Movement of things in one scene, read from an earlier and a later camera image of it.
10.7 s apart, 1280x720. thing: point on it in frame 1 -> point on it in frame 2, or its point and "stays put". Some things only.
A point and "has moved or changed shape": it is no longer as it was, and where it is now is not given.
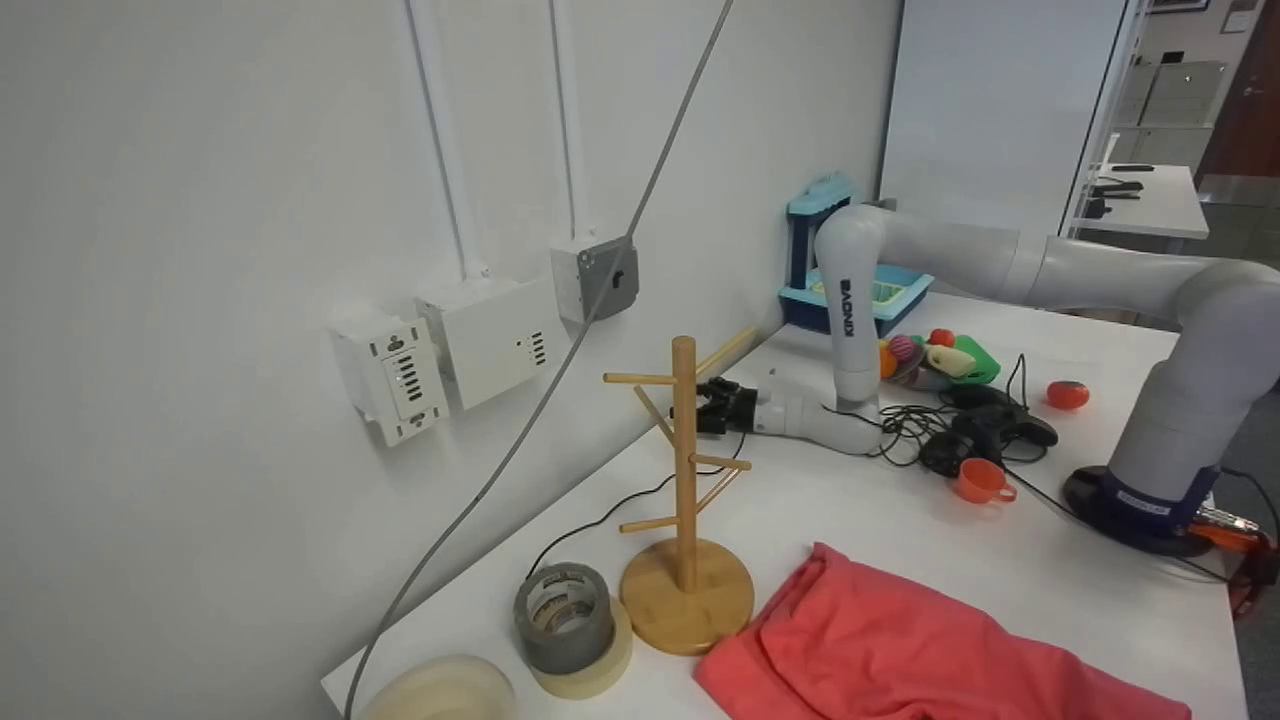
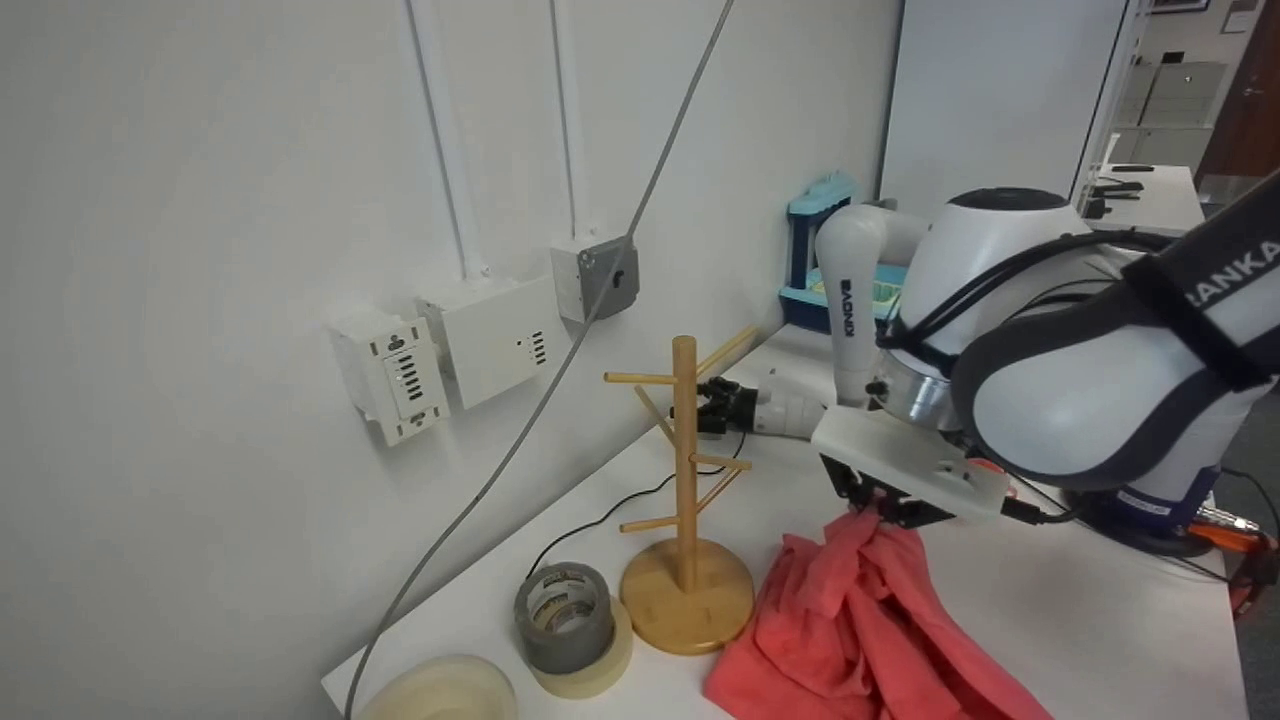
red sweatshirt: x=853 y=641 has moved or changed shape
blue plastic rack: x=803 y=300 stays put
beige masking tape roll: x=604 y=673 stays put
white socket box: x=395 y=371 stays put
